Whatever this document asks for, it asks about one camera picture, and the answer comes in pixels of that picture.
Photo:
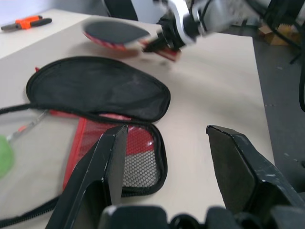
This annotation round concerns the brown cardboard box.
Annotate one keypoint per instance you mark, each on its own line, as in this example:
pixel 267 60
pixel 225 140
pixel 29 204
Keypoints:
pixel 276 34

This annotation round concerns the orange black pliers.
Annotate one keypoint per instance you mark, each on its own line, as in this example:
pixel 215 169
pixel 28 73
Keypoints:
pixel 26 23

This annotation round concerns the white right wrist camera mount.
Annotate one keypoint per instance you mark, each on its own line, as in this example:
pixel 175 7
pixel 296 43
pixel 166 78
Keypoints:
pixel 182 21

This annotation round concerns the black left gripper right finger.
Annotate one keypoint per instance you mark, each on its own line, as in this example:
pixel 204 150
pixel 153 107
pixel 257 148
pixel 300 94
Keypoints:
pixel 240 171

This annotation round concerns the black red paddle case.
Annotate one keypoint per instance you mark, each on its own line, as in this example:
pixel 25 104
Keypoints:
pixel 95 88

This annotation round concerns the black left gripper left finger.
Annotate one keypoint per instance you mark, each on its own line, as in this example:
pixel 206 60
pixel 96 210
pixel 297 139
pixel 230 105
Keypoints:
pixel 95 167

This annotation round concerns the black red table tennis paddle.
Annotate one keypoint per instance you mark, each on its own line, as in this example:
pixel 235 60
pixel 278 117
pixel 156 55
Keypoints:
pixel 114 32

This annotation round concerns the green rounded object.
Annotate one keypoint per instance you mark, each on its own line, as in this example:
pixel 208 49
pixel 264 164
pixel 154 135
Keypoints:
pixel 5 157

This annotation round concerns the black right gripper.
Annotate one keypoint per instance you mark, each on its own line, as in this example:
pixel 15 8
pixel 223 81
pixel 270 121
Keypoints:
pixel 172 31

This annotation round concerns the metal tool with orange band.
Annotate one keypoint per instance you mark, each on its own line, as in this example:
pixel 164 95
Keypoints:
pixel 26 126

